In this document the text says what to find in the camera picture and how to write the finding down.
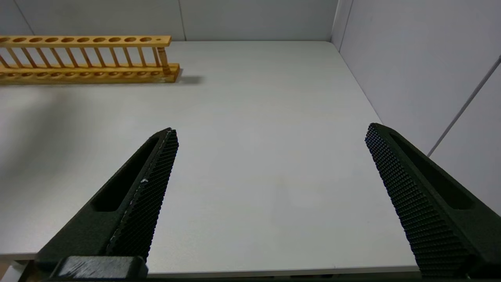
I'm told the wooden test tube rack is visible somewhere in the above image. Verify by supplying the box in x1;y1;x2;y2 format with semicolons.
0;36;181;84

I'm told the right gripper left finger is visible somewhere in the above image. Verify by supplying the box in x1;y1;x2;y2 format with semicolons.
33;127;179;271

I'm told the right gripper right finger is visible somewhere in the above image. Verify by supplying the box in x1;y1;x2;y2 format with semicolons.
365;123;501;278

